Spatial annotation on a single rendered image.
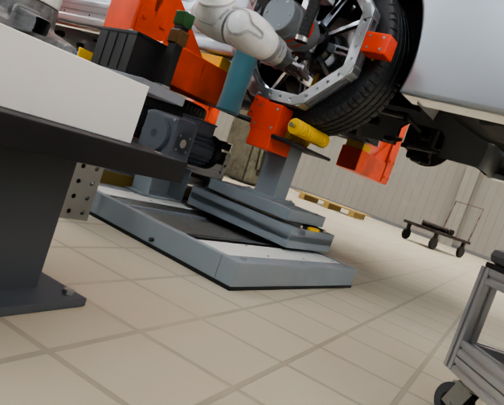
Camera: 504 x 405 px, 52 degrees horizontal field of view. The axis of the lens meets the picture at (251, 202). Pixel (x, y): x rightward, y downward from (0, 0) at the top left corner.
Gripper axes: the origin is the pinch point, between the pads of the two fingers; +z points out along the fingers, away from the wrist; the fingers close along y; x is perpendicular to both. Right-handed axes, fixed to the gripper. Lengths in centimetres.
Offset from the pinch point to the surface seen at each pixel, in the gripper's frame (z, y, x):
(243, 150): 465, -358, -5
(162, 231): -31, -5, -61
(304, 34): -9.8, -0.2, 11.0
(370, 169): 224, -62, 2
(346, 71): 11.8, 6.5, 9.0
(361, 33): 12.9, 5.8, 23.1
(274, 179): 29.4, -14.6, -34.2
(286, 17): -2.9, -14.6, 18.0
